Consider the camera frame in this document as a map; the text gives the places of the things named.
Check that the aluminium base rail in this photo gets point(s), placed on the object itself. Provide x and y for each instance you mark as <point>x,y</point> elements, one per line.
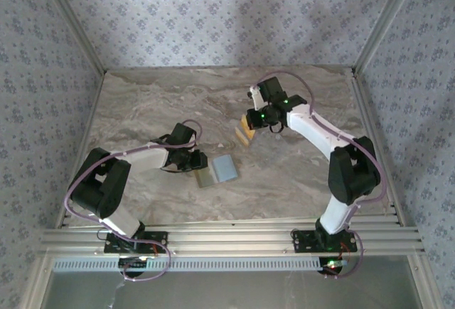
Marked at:
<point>231,238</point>

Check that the black controller board green light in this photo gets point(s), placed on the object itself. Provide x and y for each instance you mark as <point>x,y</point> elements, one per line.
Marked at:
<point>332,264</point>

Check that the yellow sponge block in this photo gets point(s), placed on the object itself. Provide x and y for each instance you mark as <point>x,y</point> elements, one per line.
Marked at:
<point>244,124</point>

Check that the aluminium side rail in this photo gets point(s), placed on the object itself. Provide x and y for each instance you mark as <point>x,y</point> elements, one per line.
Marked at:
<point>371,128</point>
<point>91,110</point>

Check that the aluminium corner post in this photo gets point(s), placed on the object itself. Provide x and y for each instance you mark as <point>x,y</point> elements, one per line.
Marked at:
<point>74,21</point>
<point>386,21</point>

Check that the aluminium frame leg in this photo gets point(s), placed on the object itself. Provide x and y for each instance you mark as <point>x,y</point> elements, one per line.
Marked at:
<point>37,287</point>
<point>424,287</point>

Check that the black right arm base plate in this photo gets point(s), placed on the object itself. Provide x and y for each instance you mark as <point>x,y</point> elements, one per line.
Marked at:
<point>302,245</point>

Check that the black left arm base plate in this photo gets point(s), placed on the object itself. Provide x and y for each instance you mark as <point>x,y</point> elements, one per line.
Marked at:
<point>160,236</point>

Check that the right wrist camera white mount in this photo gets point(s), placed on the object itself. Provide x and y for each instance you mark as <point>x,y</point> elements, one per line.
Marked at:
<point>256,99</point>

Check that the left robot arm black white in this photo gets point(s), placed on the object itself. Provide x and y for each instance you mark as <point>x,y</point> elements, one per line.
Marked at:
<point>106,184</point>

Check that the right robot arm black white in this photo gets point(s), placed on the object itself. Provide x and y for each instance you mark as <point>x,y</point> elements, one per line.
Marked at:
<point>352,177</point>

